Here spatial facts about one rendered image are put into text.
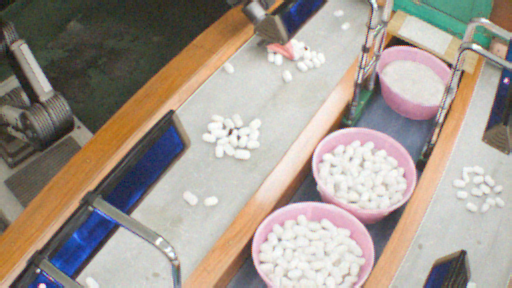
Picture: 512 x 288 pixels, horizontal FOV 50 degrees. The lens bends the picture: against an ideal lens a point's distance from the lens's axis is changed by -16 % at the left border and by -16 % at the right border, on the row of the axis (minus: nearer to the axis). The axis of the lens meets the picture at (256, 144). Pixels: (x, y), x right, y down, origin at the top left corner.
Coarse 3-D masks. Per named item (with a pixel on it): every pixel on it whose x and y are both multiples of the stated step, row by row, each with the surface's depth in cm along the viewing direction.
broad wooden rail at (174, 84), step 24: (216, 24) 185; (240, 24) 186; (192, 48) 176; (216, 48) 177; (168, 72) 168; (192, 72) 169; (144, 96) 161; (168, 96) 161; (120, 120) 154; (144, 120) 155; (96, 144) 148; (120, 144) 149; (72, 168) 142; (96, 168) 143; (48, 192) 136; (72, 192) 137; (24, 216) 130; (48, 216) 131; (0, 240) 124; (24, 240) 126; (0, 264) 120; (24, 264) 122
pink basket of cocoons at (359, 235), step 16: (288, 208) 140; (304, 208) 142; (320, 208) 142; (336, 208) 141; (272, 224) 140; (352, 224) 140; (256, 240) 134; (368, 240) 136; (256, 256) 132; (368, 256) 134; (368, 272) 129
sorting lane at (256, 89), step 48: (336, 0) 206; (240, 48) 181; (336, 48) 186; (192, 96) 166; (240, 96) 167; (288, 96) 169; (192, 144) 154; (288, 144) 157; (192, 192) 144; (240, 192) 146; (192, 240) 135
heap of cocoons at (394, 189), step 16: (352, 144) 159; (368, 144) 159; (336, 160) 155; (352, 160) 157; (368, 160) 156; (384, 160) 156; (320, 176) 151; (336, 176) 151; (352, 176) 153; (368, 176) 153; (384, 176) 153; (400, 176) 154; (320, 192) 150; (336, 192) 148; (352, 192) 150; (368, 192) 150; (384, 192) 149; (400, 192) 151; (368, 208) 146; (384, 208) 145
